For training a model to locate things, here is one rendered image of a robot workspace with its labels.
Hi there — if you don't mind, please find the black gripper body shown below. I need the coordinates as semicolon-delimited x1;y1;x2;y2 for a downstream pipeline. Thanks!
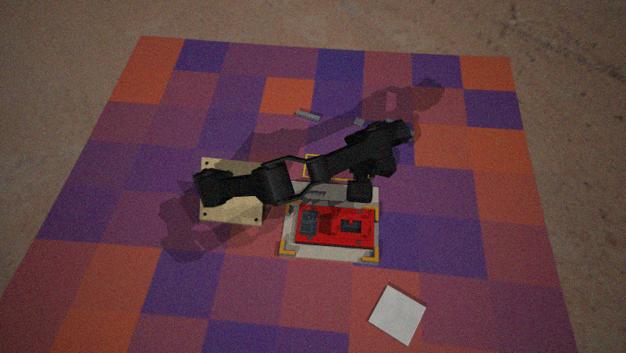
347;162;375;203

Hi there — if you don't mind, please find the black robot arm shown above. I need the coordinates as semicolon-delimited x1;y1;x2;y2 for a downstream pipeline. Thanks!
193;119;411;208

